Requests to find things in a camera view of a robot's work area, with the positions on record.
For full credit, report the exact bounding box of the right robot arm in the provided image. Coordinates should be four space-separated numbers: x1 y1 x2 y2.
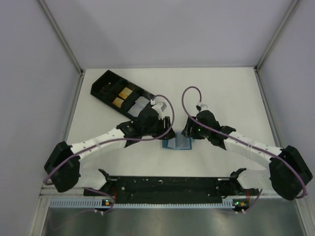
183 110 313 201

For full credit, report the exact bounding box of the purple cable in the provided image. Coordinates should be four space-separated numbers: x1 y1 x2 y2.
43 94 176 214
181 86 308 214

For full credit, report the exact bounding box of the white card in tray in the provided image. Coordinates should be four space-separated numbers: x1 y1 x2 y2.
128 103 144 118

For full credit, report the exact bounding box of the upper gold card in tray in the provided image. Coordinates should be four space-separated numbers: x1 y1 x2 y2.
119 87 133 100

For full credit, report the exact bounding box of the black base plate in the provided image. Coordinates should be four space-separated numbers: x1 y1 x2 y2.
83 176 260 204

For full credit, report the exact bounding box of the gold card in tray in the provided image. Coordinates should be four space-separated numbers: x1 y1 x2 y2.
113 97 124 108
119 87 133 100

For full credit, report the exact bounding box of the black organizer tray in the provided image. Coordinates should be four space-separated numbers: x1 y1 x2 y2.
91 70 154 119

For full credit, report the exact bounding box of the lower gold card in tray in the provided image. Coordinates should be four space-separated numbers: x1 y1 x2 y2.
113 97 124 108

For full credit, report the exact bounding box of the blue card holder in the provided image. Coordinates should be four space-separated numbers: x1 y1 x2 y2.
162 132 192 150

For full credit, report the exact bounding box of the right aluminium frame post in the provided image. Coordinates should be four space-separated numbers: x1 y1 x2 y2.
254 0 301 72

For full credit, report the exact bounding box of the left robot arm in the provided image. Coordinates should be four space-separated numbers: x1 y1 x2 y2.
44 108 172 193

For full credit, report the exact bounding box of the grey slotted cable duct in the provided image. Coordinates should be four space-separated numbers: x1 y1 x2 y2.
49 198 234 209

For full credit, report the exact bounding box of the aluminium front rail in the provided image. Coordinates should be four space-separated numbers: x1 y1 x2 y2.
40 178 308 197

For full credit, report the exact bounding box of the white credit card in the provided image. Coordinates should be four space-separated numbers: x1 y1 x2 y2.
135 96 150 108

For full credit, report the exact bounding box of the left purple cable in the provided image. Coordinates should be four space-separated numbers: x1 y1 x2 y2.
43 94 176 214

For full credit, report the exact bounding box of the aluminium frame post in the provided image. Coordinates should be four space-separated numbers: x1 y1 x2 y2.
254 0 301 72
36 0 83 74

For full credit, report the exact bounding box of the left aluminium frame post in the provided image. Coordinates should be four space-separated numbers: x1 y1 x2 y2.
36 0 83 74

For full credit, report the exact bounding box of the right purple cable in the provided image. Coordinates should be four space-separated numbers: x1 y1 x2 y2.
181 86 308 214

